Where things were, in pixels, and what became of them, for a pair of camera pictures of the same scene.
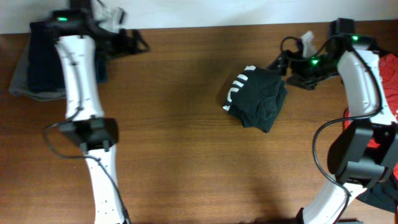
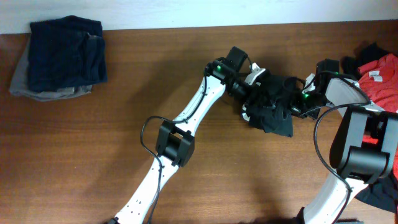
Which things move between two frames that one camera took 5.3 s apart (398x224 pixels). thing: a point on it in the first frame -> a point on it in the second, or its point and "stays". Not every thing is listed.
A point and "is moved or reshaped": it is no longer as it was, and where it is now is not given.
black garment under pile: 383,196 stays
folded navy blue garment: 46,64 stays
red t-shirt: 388,63 stays
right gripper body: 319,68 -> 307,104
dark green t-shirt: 257,97 is moved or reshaped
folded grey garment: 21,87 stays
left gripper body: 111,44 -> 250,97
